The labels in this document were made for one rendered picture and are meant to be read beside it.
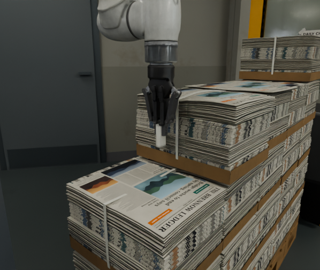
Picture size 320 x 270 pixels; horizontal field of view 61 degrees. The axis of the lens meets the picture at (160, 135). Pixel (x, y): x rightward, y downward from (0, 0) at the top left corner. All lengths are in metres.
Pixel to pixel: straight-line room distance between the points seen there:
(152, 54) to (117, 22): 0.15
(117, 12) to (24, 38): 2.36
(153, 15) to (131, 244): 0.56
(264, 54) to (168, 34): 0.97
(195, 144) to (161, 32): 0.33
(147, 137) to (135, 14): 0.40
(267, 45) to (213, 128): 0.94
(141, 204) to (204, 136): 0.26
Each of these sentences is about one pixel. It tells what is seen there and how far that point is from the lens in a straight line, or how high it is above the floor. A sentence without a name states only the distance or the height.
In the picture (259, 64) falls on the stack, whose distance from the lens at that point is 1.64.
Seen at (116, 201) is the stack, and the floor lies 0.83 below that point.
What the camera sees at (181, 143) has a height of 0.92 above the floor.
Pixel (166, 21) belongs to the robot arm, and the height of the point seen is 1.26.
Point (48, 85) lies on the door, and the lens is 3.09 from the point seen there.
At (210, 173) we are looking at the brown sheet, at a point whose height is 0.85.
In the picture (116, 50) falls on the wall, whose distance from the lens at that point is 3.09.
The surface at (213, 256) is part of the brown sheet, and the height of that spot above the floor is 0.63.
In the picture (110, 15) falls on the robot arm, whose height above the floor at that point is 1.29.
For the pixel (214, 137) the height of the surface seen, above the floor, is 0.96.
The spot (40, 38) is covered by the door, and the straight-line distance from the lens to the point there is 3.09.
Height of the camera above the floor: 1.17
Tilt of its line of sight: 16 degrees down
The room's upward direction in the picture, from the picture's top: straight up
